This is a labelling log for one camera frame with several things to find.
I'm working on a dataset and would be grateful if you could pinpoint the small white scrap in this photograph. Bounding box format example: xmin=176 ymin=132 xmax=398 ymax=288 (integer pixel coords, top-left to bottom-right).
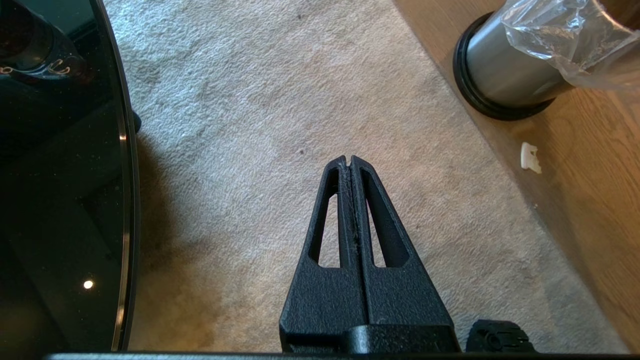
xmin=520 ymin=142 xmax=543 ymax=175

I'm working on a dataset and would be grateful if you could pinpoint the round black glass table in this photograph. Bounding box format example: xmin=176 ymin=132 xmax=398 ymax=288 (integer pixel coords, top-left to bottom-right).
xmin=0 ymin=0 xmax=142 ymax=353

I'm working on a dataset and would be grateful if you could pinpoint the clear plastic bin liner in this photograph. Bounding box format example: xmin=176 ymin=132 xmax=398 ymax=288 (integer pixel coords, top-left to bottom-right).
xmin=501 ymin=0 xmax=640 ymax=92

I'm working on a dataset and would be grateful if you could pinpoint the steel trash bin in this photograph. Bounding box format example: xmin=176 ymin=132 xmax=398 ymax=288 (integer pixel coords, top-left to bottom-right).
xmin=453 ymin=11 xmax=576 ymax=121

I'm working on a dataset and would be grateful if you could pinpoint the beige carpet rug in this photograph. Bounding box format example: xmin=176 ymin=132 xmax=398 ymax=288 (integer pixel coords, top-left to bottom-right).
xmin=103 ymin=0 xmax=630 ymax=354

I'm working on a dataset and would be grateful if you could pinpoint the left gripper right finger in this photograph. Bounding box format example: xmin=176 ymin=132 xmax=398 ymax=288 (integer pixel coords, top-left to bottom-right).
xmin=349 ymin=155 xmax=462 ymax=353

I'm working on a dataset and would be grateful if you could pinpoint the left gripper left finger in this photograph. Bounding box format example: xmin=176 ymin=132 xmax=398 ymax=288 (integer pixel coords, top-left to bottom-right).
xmin=279 ymin=155 xmax=370 ymax=353

